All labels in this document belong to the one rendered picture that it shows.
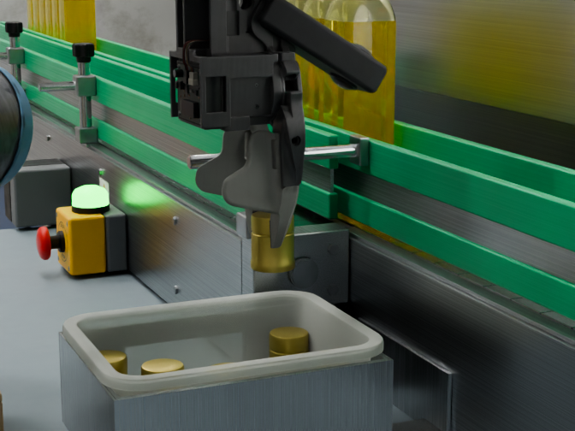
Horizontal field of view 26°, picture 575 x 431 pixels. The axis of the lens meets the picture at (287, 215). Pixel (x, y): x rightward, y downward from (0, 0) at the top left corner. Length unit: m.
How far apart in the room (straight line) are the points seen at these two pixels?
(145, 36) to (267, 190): 11.25
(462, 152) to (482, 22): 0.18
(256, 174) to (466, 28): 0.41
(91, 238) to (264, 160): 0.57
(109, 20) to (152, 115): 10.70
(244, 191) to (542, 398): 0.26
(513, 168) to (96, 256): 0.60
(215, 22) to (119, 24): 11.20
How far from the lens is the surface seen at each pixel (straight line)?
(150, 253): 1.41
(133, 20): 12.15
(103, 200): 1.49
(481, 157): 1.10
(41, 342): 1.27
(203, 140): 1.26
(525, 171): 1.05
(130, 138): 1.51
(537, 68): 1.18
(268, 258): 0.98
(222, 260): 1.18
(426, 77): 1.36
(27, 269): 1.54
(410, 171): 1.06
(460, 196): 0.99
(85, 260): 1.48
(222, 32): 0.93
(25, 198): 1.74
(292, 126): 0.93
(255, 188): 0.94
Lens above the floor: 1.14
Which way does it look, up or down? 13 degrees down
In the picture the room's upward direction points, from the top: straight up
